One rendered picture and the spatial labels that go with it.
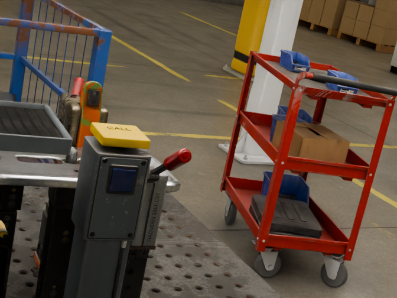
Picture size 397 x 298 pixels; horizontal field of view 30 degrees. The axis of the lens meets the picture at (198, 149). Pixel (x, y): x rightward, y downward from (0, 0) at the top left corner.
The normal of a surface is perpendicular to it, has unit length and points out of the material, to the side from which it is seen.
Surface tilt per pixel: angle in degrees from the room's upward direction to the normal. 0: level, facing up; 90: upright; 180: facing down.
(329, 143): 90
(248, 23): 90
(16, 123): 0
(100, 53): 90
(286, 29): 90
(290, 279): 0
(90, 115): 78
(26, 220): 0
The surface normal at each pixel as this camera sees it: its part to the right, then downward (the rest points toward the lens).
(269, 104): 0.45, 0.33
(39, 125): 0.20, -0.94
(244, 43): -0.86, -0.03
